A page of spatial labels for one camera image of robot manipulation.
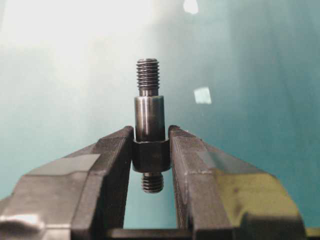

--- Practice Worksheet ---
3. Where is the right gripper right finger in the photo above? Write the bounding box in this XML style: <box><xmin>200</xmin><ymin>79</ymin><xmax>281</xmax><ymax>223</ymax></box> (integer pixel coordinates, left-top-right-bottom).
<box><xmin>168</xmin><ymin>125</ymin><xmax>307</xmax><ymax>240</ymax></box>

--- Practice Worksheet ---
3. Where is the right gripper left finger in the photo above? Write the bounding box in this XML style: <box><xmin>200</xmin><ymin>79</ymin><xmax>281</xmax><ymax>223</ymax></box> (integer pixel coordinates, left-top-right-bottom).
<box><xmin>0</xmin><ymin>126</ymin><xmax>134</xmax><ymax>240</ymax></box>

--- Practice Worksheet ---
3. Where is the threaded steel shaft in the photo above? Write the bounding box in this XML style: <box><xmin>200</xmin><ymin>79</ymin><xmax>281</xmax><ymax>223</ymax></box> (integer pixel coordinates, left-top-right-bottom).
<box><xmin>132</xmin><ymin>58</ymin><xmax>170</xmax><ymax>194</ymax></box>

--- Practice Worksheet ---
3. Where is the small tape marker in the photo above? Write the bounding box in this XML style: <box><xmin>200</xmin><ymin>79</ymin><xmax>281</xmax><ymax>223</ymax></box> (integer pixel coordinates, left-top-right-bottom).
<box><xmin>193</xmin><ymin>86</ymin><xmax>212</xmax><ymax>105</ymax></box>

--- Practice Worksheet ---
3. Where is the teal table mat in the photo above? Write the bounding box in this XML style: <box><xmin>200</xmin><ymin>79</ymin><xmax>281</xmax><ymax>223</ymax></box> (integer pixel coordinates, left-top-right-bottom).
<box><xmin>0</xmin><ymin>0</ymin><xmax>320</xmax><ymax>227</ymax></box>

